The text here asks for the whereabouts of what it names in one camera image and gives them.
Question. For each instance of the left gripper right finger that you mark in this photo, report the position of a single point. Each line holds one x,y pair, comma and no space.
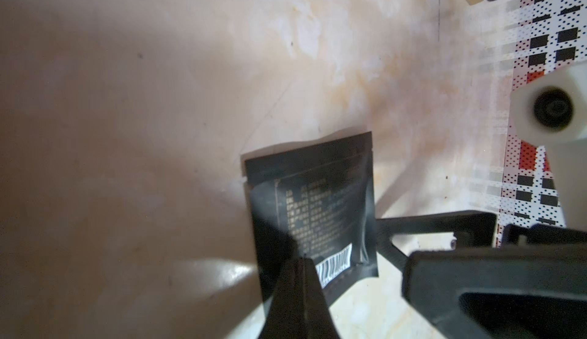
533,286

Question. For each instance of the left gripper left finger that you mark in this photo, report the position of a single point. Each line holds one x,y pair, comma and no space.
299,308

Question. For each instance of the black tea bag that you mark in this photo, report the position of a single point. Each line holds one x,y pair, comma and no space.
315,202

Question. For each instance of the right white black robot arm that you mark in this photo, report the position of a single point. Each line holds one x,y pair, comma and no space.
551,112

